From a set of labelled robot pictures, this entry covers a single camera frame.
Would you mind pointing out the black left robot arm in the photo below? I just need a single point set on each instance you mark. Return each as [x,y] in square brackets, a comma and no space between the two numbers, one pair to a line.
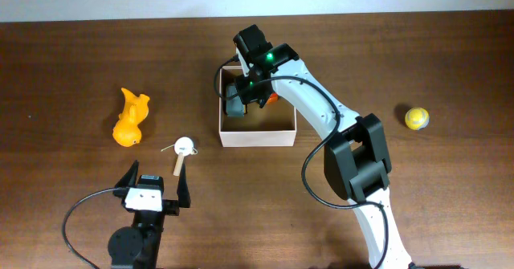
[137,246]

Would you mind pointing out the white wooden paddle toy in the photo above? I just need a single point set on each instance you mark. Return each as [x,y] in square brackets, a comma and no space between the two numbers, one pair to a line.
[183,147]

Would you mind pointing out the yellow grey toy truck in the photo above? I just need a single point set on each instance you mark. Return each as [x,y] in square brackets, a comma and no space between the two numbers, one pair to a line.
[234,107]

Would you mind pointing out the colourful puzzle cube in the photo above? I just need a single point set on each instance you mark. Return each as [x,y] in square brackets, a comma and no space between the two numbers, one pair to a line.
[272,98]

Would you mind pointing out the orange rubber fish toy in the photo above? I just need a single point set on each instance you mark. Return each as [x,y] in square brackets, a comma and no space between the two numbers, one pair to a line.
[126,131]

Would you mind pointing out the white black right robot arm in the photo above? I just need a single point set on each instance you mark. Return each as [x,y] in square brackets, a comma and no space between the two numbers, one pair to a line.
[356,157]

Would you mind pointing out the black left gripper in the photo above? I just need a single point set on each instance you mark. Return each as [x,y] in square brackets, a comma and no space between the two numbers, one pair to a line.
[173,205]

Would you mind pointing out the yellow grey ball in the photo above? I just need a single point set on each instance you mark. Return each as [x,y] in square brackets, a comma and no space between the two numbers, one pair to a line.
[417,118]

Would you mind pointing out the pink cardboard box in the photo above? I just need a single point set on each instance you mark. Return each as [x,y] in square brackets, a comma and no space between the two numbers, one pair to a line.
[273,125]

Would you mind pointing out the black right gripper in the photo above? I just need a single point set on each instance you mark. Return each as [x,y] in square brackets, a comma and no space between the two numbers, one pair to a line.
[244,92]

